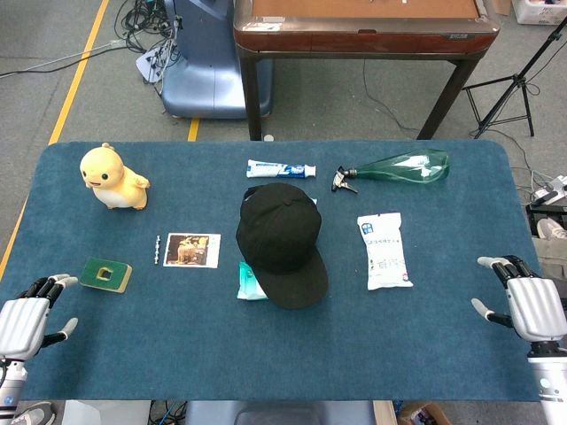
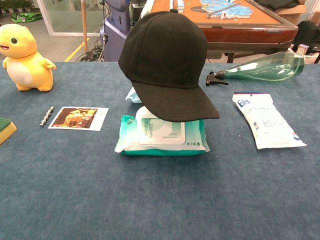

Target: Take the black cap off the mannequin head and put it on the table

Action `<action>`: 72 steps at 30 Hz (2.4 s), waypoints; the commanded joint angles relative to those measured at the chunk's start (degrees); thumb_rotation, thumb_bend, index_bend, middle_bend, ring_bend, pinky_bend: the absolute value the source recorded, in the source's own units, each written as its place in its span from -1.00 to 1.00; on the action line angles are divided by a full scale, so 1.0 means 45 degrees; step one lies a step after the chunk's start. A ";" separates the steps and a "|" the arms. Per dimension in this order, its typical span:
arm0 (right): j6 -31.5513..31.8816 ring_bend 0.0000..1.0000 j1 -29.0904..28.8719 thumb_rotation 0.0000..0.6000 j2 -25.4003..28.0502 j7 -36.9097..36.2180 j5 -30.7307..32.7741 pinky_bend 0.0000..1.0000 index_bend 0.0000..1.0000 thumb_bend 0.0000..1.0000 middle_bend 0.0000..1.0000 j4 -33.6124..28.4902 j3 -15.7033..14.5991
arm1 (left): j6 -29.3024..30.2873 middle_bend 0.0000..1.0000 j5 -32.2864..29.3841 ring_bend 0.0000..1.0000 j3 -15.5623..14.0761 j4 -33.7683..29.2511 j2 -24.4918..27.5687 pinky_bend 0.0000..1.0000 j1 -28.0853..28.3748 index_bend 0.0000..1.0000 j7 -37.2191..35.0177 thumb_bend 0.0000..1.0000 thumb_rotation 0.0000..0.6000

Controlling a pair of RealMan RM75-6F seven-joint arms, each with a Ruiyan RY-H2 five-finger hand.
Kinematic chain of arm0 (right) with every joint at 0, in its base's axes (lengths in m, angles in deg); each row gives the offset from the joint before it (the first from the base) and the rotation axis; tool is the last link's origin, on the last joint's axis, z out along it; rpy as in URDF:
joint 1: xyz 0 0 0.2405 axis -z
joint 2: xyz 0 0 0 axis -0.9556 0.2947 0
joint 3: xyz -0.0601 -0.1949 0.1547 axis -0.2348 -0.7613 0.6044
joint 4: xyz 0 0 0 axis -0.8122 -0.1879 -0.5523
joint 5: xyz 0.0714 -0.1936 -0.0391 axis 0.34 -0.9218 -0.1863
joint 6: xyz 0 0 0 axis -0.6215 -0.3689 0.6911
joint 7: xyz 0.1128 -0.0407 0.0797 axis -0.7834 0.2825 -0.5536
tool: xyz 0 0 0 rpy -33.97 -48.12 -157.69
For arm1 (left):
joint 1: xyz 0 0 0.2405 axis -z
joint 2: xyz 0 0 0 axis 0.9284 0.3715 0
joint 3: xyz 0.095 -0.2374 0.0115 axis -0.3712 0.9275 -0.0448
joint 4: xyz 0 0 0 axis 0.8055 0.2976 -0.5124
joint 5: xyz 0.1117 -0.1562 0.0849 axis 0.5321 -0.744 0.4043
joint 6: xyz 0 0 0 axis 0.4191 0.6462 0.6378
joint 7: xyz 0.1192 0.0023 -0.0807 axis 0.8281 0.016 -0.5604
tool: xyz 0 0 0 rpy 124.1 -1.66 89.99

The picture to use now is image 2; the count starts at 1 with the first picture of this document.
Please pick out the yellow plush duck toy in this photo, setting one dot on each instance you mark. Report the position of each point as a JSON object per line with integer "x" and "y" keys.
{"x": 25, "y": 62}

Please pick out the cardboard box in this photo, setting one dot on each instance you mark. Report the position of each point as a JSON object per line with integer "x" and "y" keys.
{"x": 290, "y": 13}

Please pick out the green bag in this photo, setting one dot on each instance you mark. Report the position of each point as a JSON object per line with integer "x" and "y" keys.
{"x": 25, "y": 17}

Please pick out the brown mahjong table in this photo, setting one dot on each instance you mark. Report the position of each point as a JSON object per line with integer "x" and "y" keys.
{"x": 250, "y": 35}

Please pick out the green square box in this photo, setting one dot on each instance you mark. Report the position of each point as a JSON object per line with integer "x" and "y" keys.
{"x": 6, "y": 130}

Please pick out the wooden pole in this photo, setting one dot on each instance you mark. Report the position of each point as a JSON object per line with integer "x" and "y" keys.
{"x": 84, "y": 25}

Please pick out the white plastic basket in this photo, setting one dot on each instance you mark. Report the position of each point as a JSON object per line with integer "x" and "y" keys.
{"x": 312, "y": 58}

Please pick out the green plastic spray bottle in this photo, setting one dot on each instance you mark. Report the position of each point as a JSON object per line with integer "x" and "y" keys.
{"x": 270, "y": 68}

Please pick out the instant photo print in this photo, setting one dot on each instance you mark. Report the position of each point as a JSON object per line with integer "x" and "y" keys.
{"x": 77, "y": 118}

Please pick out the blue felt table cover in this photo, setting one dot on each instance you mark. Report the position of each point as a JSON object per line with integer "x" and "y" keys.
{"x": 160, "y": 195}

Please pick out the blue grey machine base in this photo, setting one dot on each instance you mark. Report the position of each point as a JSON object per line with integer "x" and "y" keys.
{"x": 112, "y": 37}

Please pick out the white plastic pouch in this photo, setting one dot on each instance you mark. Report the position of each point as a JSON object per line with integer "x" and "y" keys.
{"x": 270, "y": 122}

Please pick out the teal wet wipes pack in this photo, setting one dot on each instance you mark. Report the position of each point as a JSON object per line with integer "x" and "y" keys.
{"x": 162, "y": 147}

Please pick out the black baseball cap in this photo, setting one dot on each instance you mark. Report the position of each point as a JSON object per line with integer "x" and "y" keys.
{"x": 165, "y": 55}

